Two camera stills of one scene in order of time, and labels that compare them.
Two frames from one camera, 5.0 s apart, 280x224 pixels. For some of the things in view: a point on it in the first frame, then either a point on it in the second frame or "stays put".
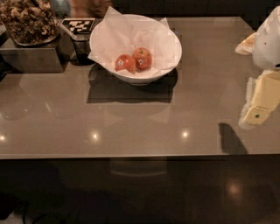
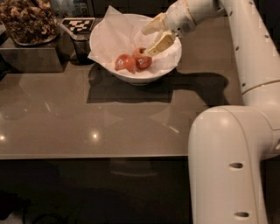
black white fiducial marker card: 82,25 stays put
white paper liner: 120,35 stays put
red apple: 143,57 stays put
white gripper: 268,46 to 179,17
